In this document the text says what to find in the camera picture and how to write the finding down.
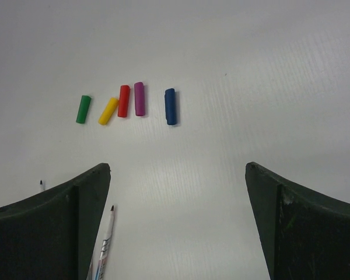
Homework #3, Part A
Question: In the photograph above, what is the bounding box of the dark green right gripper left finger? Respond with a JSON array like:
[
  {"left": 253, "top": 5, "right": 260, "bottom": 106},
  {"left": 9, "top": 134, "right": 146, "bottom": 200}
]
[{"left": 0, "top": 163, "right": 111, "bottom": 279}]

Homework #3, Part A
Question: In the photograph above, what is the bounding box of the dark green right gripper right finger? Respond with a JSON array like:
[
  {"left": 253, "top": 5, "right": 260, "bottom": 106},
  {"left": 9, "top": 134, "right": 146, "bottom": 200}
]
[{"left": 245, "top": 162, "right": 350, "bottom": 279}]

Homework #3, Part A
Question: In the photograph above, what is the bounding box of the yellow pen cap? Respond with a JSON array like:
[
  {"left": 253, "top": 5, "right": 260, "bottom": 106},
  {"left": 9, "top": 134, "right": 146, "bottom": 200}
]
[{"left": 98, "top": 97, "right": 119, "bottom": 125}]

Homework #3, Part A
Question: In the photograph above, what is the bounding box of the blue pen cap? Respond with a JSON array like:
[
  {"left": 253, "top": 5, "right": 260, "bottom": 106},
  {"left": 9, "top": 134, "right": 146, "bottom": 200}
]
[{"left": 164, "top": 88, "right": 177, "bottom": 125}]

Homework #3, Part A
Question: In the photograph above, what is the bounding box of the white pen purple end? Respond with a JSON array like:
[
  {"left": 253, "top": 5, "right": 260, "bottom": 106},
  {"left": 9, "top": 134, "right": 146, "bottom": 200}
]
[{"left": 40, "top": 180, "right": 46, "bottom": 191}]

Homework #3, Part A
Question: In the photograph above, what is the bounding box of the white pen red end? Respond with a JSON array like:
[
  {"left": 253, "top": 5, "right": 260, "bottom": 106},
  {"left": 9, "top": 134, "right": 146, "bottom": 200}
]
[{"left": 94, "top": 205, "right": 115, "bottom": 280}]

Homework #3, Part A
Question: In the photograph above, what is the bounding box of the green pen cap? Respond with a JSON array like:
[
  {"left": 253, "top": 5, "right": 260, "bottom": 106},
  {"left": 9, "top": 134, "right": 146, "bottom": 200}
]
[{"left": 76, "top": 95, "right": 92, "bottom": 124}]

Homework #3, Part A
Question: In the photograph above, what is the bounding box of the red pen cap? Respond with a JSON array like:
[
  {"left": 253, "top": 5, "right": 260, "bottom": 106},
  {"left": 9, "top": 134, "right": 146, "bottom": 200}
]
[{"left": 117, "top": 85, "right": 131, "bottom": 118}]

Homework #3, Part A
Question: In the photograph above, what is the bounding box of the purple pen cap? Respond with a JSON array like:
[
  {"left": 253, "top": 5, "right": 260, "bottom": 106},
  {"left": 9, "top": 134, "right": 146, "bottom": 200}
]
[{"left": 134, "top": 82, "right": 146, "bottom": 117}]

